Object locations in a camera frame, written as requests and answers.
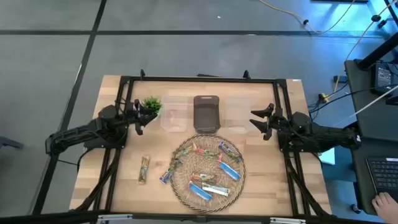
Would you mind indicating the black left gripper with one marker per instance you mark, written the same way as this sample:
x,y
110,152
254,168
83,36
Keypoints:
x,y
132,115

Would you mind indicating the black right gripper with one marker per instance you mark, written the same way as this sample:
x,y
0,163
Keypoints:
x,y
280,123

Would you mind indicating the purple blue granola bar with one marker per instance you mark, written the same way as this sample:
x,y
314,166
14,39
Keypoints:
x,y
229,151

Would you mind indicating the tan green granola bar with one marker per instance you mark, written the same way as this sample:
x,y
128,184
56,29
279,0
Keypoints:
x,y
183,152
144,169

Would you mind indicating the red green granola bar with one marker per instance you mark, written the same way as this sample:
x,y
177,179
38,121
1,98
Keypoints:
x,y
202,178
203,152

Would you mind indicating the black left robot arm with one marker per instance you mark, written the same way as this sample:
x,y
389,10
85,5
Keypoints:
x,y
77,133

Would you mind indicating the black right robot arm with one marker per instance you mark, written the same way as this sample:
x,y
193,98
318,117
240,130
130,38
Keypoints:
x,y
326,137

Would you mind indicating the white and blue granola bar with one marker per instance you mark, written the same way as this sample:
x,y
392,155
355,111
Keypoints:
x,y
215,189

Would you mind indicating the green plant in white pot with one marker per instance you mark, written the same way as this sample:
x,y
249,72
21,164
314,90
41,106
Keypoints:
x,y
152,104

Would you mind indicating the clear plastic container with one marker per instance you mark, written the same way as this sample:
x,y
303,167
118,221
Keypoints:
x,y
174,118
239,115

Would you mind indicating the dark grey plastic bin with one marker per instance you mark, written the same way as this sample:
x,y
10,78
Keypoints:
x,y
206,115

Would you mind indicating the yellow plug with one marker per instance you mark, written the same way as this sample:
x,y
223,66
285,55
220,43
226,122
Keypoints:
x,y
324,98

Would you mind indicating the round woven placemat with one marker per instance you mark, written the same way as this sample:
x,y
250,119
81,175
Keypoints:
x,y
199,165

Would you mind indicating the black desk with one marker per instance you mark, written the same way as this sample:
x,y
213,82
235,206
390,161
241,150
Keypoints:
x,y
367,124

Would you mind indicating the black power adapter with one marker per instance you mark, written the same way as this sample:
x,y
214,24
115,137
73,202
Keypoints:
x,y
384,77

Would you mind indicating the black laptop keyboard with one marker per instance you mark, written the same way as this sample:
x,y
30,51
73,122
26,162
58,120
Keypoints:
x,y
384,174

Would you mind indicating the black pole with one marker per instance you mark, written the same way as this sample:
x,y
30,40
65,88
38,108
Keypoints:
x,y
377,51

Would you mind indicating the grey chair leg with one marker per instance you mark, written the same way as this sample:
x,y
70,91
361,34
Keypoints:
x,y
9,143

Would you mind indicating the person's hand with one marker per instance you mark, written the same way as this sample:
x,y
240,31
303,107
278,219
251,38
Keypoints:
x,y
387,207

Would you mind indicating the black aluminium table frame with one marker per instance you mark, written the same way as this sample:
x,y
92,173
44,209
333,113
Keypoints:
x,y
202,79

